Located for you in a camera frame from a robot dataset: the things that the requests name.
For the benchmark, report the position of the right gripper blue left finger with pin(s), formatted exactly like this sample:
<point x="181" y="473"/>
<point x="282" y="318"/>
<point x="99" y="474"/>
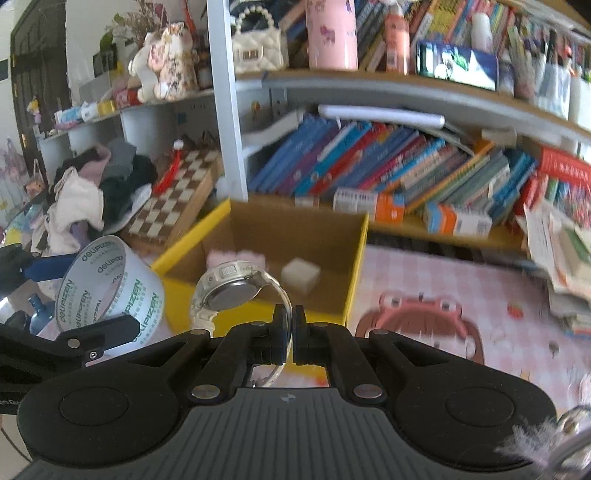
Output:
<point x="280" y="334"/>

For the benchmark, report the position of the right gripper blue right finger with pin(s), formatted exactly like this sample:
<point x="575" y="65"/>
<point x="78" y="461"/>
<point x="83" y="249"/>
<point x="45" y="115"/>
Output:
<point x="303" y="348"/>

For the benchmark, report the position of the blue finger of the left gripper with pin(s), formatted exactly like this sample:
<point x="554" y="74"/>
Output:
<point x="48" y="268"/>

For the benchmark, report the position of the white rectangular eraser block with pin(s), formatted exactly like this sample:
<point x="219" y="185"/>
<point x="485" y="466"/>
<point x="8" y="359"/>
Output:
<point x="300" y="275"/>

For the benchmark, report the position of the white tape roll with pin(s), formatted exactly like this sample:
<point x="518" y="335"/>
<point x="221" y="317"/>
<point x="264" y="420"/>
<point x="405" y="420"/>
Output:
<point x="106" y="280"/>

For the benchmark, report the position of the cream wrist watch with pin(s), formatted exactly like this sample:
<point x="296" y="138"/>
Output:
<point x="231" y="286"/>

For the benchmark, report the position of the pink plush toy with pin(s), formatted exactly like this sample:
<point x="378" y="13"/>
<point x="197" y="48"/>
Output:
<point x="218" y="257"/>

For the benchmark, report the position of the blue water jug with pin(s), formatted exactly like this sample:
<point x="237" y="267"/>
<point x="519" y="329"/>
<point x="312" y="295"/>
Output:
<point x="43" y="314"/>

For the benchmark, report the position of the yellow cardboard box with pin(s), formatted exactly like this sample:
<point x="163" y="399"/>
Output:
<point x="331" y="240"/>

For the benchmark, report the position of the pile of clothes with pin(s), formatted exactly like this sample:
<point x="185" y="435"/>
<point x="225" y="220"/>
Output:
<point x="93" y="194"/>

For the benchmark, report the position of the red tassel ornament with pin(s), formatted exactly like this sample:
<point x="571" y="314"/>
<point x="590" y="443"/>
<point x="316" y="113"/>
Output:
<point x="176" y="159"/>

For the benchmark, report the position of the wooden chess board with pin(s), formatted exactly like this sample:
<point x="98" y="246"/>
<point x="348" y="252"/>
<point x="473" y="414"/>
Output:
<point x="167" y="216"/>

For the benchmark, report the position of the row of books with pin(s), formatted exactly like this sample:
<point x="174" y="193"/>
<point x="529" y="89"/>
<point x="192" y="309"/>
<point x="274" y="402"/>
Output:
<point x="320" y="155"/>

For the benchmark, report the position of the orange white medicine box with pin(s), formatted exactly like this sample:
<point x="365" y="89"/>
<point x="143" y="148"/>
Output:
<point x="447" y="220"/>

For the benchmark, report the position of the pink cartoon table mat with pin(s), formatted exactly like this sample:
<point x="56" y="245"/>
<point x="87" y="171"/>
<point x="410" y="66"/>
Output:
<point x="493" y="316"/>

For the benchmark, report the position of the white lucky cat figure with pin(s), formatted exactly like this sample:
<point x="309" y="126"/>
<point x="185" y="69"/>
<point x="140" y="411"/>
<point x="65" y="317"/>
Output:
<point x="164" y="65"/>

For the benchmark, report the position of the white shelf unit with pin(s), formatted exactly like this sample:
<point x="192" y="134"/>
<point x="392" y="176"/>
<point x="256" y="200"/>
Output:
<point x="235" y="106"/>

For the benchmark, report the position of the stack of papers and books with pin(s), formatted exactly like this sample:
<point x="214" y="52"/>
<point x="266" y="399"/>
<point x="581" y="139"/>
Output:
<point x="561" y="250"/>

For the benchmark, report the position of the white quilted handbag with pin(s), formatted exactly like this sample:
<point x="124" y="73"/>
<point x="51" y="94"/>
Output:
<point x="262" y="50"/>

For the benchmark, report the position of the pink cup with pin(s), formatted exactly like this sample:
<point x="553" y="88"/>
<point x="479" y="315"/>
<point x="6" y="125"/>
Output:
<point x="332" y="43"/>

